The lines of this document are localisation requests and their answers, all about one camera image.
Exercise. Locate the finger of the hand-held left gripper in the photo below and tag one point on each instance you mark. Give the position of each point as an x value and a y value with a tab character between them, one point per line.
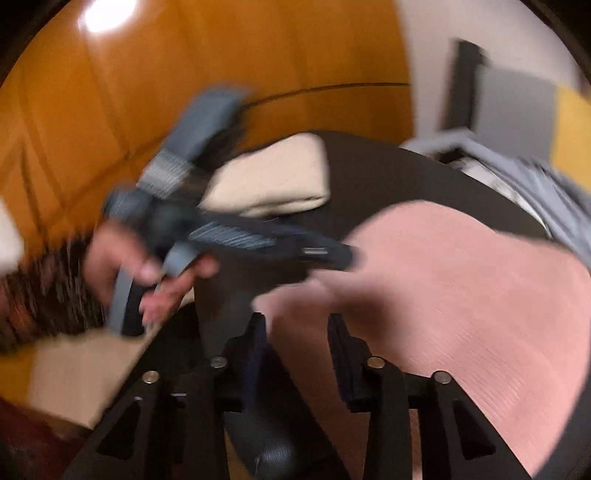
286	244

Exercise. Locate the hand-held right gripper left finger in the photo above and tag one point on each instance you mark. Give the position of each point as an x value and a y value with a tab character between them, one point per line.
256	364

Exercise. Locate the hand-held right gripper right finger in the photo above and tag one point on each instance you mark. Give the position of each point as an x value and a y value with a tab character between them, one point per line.
344	369

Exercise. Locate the pink knit sweater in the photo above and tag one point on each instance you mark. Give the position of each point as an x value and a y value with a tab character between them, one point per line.
452	300

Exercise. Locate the person's left forearm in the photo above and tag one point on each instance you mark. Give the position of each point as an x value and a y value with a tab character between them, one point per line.
46	295

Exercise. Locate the person's left hand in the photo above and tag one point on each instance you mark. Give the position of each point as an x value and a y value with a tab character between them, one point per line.
115	254

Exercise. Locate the folded cream garment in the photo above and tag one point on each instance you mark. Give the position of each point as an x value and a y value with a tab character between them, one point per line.
277	175

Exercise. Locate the wooden wardrobe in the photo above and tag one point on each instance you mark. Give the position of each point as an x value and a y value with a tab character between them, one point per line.
207	60

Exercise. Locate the white striped print cushion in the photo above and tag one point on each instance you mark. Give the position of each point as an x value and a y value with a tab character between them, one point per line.
494	180

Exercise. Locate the grey-blue garment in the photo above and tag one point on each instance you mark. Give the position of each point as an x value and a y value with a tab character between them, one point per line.
545	194

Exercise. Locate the grey yellow blue chair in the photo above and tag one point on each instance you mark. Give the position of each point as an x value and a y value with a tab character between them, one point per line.
517	101

